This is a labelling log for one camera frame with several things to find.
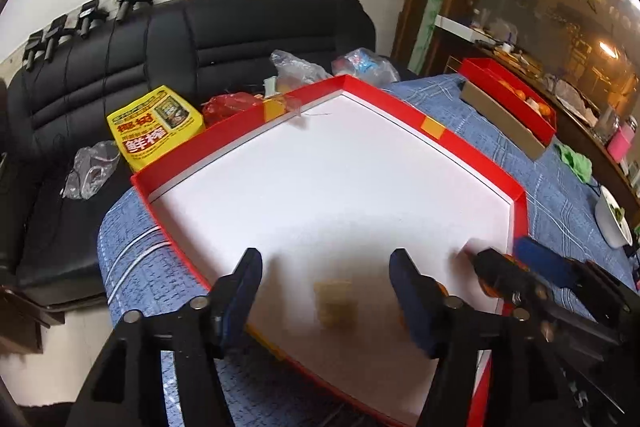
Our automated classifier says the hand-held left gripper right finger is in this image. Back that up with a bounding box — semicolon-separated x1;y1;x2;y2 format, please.
389;248;576;427

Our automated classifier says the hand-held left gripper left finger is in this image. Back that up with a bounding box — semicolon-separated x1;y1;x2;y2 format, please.
67;247;263;427

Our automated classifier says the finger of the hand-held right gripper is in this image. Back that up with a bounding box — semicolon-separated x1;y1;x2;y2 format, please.
515;238;640;323
470;248;566;323

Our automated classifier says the red tray box white inside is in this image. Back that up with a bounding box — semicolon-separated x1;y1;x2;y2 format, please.
131;75;529;427

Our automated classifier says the white bowl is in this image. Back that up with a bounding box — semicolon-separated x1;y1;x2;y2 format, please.
594;185;633;249

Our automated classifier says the beige cube piece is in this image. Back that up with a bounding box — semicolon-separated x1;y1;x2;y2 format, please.
314;278;360;330

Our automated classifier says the green cloth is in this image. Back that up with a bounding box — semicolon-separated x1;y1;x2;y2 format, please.
556;143;593;182

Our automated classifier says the blue plaid tablecloth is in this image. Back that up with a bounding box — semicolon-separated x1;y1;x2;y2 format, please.
97;74;640;427

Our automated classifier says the pink cup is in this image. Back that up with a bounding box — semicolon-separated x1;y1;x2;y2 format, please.
607;124;636;162

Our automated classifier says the brown cardboard box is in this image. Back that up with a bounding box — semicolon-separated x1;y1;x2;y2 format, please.
460;82;551;161

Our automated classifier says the small red box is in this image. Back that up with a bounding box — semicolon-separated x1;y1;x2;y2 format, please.
458;58;557;146

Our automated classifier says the red plastic bag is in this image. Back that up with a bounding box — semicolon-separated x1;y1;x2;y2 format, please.
201;92;266;128

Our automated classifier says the yellow carton box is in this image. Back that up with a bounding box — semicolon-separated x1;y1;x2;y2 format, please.
106;86;206;172

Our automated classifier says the clear crumpled plastic bag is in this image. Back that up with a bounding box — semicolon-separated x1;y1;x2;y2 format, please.
61;141;121;200
270;50;333;95

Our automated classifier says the dark wooden stool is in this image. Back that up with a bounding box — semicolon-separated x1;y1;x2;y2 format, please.
0;284;66;354

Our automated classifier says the plastic bag with blue packets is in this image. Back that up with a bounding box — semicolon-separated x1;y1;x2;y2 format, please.
331;48;401;85

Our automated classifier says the white flat box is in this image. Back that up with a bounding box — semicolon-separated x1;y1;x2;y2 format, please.
434;14;501;44

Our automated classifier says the black leather sofa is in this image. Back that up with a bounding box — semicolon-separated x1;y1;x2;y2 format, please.
0;0;416;308

